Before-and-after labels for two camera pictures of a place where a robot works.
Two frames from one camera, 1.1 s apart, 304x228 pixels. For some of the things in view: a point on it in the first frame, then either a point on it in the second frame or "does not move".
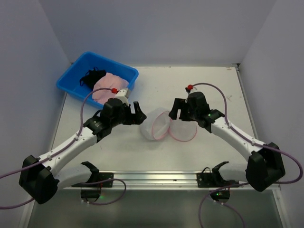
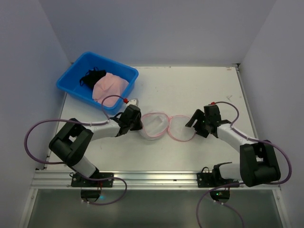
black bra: [91, 77] does not move
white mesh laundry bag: [157, 124] does not move
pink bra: [106, 86] does not move
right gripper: [181, 110] -> [201, 123]
